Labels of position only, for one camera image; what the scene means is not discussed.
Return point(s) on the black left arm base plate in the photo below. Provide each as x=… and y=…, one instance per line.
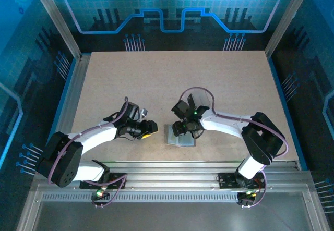
x=86, y=185

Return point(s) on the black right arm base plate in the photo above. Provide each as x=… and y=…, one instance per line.
x=227, y=181

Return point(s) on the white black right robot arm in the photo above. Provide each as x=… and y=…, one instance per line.
x=224, y=125

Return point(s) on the grey metal panel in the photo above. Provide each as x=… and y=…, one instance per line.
x=169, y=215

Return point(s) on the grey card holder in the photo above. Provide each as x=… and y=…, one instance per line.
x=186, y=142

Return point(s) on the blue table edge strip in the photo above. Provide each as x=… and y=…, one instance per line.
x=283, y=98

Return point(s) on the wide aluminium frame beam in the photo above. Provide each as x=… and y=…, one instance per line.
x=169, y=176

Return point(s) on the aluminium frame post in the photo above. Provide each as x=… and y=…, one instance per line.
x=60, y=25
x=287, y=19

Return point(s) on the dark credit card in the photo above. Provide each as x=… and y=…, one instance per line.
x=190, y=99

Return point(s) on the small LED circuit board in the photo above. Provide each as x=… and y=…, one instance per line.
x=245, y=199
x=100, y=194

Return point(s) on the narrow aluminium table rail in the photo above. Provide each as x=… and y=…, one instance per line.
x=76, y=85

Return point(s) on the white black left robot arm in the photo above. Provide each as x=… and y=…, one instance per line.
x=99, y=135

